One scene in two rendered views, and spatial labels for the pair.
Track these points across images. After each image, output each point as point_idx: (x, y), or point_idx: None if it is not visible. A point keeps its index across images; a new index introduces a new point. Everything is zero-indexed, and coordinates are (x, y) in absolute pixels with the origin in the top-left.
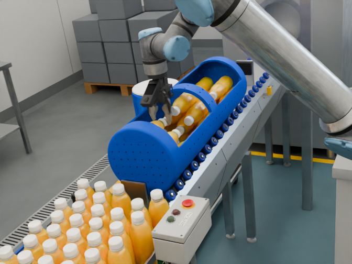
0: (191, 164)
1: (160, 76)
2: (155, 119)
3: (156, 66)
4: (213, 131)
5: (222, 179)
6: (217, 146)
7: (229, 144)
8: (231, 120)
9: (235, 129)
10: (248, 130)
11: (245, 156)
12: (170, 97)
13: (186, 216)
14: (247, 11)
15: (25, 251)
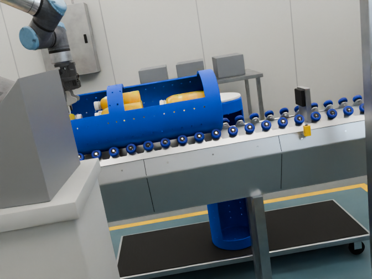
0: None
1: (56, 65)
2: (69, 106)
3: (50, 55)
4: (111, 134)
5: (153, 195)
6: (135, 155)
7: (164, 162)
8: (182, 138)
9: (192, 151)
10: (225, 163)
11: (252, 199)
12: (143, 99)
13: None
14: None
15: None
